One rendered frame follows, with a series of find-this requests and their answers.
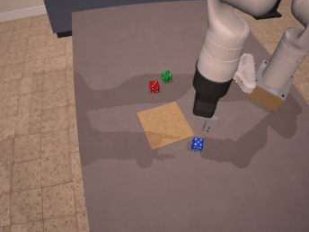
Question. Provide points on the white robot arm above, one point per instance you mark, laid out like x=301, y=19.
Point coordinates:
x=227, y=34

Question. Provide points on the red die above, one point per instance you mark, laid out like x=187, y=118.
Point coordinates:
x=153, y=87

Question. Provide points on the tan square mat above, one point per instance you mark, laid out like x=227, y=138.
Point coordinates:
x=164, y=125

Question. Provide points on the green die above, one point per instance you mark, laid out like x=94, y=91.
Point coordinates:
x=166, y=76

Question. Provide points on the blue die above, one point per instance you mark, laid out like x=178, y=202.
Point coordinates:
x=197, y=144

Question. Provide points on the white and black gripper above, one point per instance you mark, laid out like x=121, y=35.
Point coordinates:
x=212, y=80

